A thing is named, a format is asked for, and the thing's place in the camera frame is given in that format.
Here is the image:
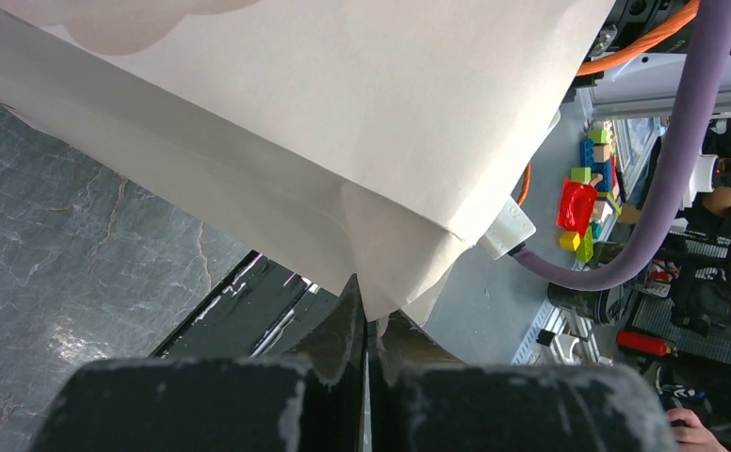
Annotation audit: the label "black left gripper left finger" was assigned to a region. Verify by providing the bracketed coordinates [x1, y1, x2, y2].
[278, 274, 366, 451]

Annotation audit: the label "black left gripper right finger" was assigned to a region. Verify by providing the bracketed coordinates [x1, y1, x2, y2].
[368, 312, 464, 451]

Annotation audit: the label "paper takeout bag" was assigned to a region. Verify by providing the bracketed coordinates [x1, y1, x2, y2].
[0, 1, 612, 324]

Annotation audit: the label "dark cups beyond table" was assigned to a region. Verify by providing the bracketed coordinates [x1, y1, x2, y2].
[547, 282, 627, 326]

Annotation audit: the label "colourful toy blocks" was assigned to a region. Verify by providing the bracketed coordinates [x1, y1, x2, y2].
[556, 121, 622, 264]

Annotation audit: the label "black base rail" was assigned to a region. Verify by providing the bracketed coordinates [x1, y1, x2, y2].
[151, 250, 337, 358]

